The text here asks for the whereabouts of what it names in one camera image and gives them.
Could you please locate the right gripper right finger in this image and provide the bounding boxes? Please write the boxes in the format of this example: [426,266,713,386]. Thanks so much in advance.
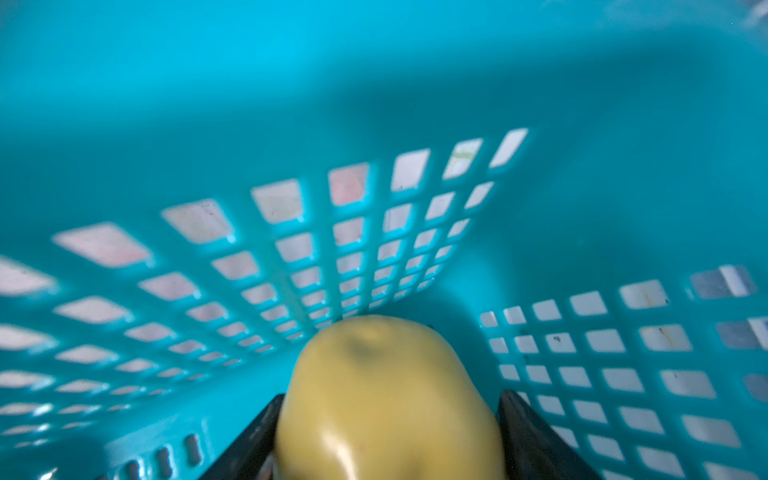
[497,390,601,480]

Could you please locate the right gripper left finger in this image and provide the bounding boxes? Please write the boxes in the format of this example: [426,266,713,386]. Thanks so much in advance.
[201,394,285,480]

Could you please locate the yellow toy potato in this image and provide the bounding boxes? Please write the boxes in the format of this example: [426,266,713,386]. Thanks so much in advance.
[274,315,507,479]

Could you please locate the teal plastic basket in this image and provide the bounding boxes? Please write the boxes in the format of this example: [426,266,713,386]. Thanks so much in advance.
[1,1,767,479]

